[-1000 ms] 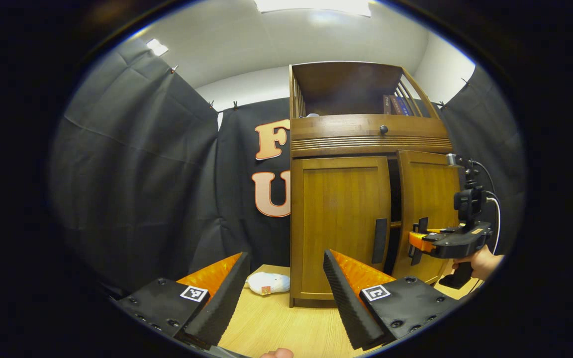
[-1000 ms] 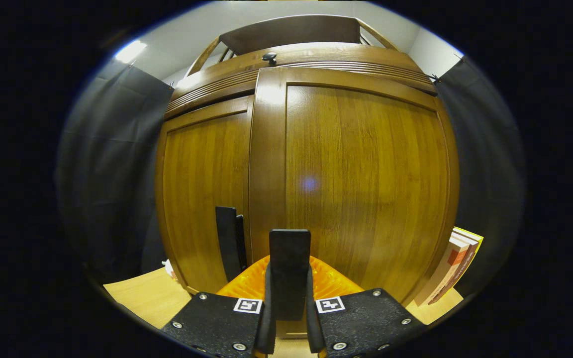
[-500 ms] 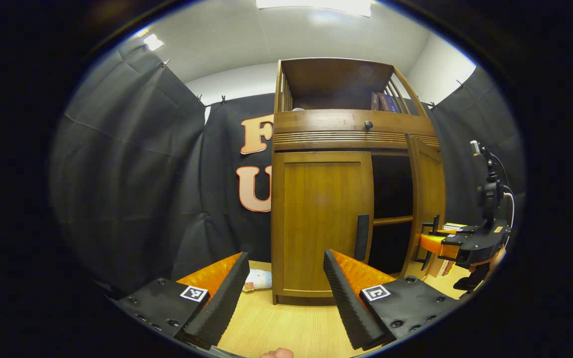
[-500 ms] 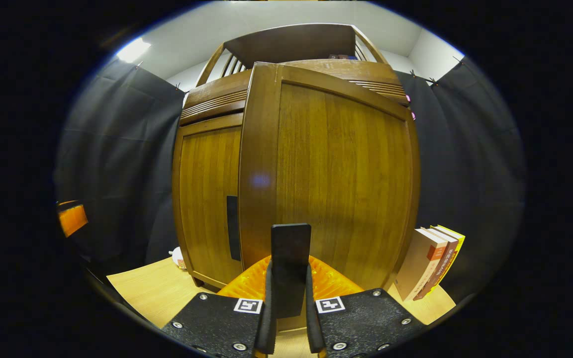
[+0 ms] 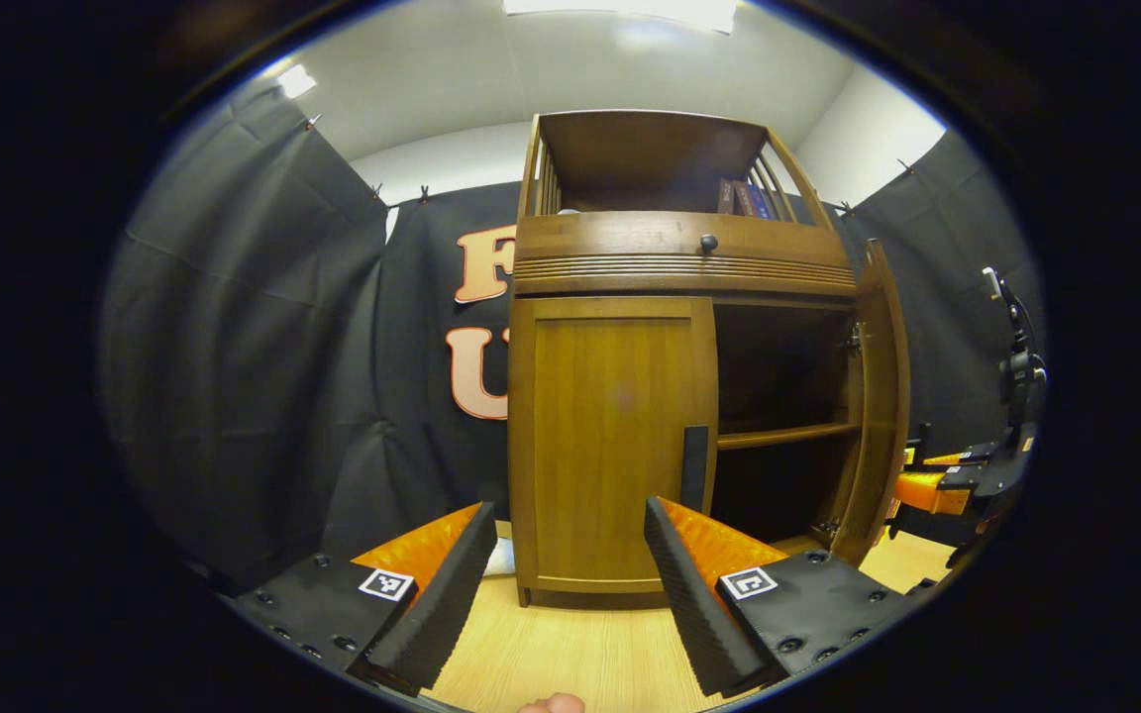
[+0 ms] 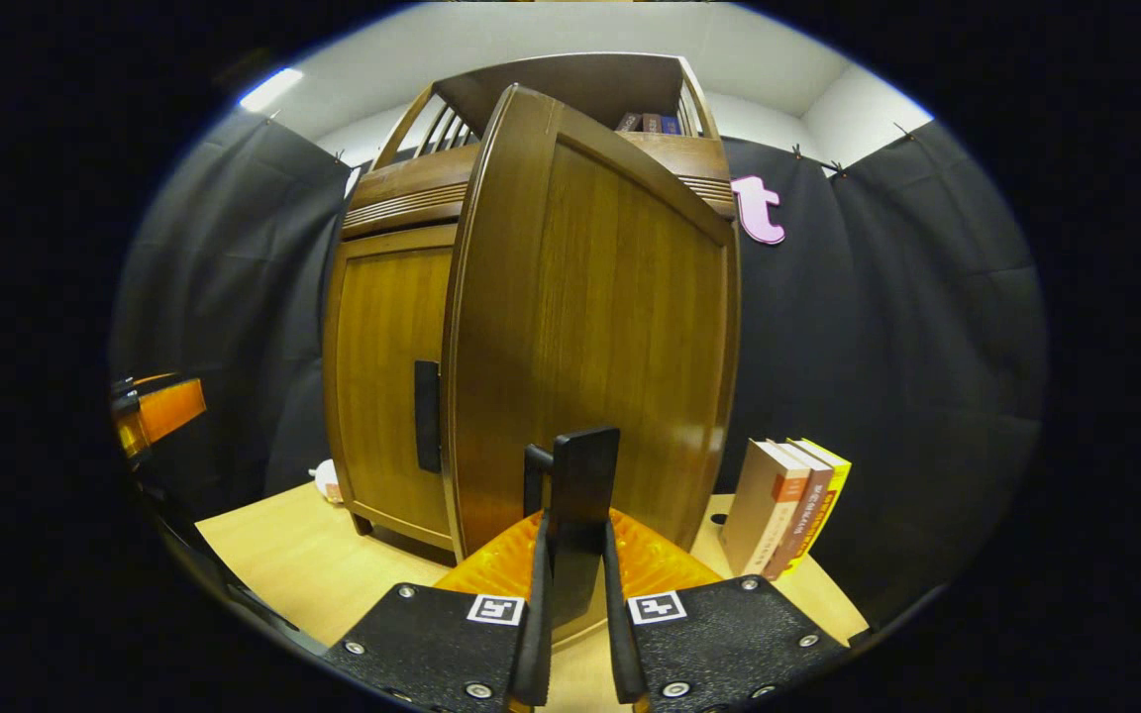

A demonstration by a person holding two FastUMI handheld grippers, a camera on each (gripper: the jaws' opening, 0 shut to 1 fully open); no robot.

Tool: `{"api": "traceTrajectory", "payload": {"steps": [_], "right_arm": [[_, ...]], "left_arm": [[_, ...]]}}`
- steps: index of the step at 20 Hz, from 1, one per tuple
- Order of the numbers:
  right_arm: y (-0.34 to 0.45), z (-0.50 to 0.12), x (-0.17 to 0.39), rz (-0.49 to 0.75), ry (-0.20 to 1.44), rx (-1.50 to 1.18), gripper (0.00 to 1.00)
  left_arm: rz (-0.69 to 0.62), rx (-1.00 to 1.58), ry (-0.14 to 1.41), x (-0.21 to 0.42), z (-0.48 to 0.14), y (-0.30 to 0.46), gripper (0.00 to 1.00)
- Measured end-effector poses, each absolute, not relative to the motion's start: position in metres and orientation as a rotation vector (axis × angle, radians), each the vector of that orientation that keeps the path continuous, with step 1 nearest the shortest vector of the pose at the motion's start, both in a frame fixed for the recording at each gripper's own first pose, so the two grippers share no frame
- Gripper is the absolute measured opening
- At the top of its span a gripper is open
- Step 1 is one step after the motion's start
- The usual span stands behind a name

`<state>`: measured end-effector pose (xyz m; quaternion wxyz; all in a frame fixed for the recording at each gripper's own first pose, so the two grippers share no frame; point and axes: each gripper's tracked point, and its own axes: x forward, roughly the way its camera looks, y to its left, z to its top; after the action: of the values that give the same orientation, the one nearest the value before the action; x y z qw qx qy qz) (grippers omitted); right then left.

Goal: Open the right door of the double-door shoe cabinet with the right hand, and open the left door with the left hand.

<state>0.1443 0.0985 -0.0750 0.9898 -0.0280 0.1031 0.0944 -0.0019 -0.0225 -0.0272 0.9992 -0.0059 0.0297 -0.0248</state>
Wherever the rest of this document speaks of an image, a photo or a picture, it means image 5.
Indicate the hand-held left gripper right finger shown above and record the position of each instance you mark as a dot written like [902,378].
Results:
[689,604]

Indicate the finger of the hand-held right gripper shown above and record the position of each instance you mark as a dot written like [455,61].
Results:
[952,457]
[927,492]

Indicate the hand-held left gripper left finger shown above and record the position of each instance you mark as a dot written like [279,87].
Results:
[442,614]

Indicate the wooden shoe cabinet door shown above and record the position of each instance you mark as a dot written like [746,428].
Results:
[600,436]
[882,396]

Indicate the wooden double-door shoe cabinet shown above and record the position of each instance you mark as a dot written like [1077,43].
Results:
[679,275]

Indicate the wooden inner shelf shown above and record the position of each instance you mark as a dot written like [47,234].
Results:
[788,434]

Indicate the blue hardcover book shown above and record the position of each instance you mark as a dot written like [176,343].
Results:
[765,202]

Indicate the black backdrop cloth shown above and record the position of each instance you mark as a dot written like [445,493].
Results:
[254,347]

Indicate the dark brown hardcover book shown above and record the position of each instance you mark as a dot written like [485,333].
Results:
[725,196]

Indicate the wooden drawer with black knob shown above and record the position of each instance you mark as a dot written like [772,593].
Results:
[610,238]

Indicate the rectangular ceiling light panel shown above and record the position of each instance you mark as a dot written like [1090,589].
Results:
[620,12]
[296,81]

